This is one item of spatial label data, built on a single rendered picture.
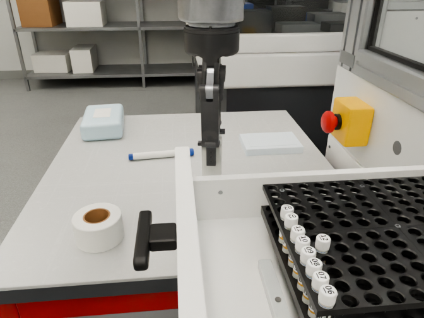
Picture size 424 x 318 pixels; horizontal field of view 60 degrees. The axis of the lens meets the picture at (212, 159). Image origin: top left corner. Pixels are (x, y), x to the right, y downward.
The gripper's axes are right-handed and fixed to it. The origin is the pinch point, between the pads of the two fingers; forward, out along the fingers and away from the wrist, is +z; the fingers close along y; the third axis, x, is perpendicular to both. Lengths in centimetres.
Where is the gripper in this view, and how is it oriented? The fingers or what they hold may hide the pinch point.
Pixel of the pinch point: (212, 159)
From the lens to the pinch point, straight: 58.3
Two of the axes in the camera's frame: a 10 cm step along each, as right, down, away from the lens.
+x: -10.0, -0.3, 0.5
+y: 0.6, -4.6, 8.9
